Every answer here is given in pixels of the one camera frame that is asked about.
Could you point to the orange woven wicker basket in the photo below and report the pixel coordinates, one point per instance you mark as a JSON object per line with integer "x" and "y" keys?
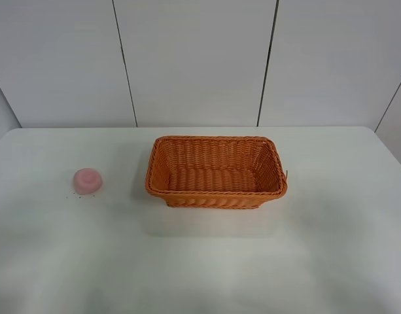
{"x": 224, "y": 172}

